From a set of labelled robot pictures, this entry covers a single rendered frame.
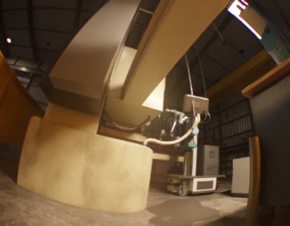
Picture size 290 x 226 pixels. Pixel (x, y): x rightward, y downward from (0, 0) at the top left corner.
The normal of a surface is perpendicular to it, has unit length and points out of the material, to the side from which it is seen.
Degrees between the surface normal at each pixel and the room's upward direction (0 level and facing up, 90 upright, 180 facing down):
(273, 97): 90
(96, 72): 90
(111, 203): 90
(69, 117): 90
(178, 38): 180
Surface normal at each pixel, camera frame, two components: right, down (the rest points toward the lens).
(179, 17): -0.12, 0.91
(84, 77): 0.34, -0.34
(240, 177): -0.93, -0.25
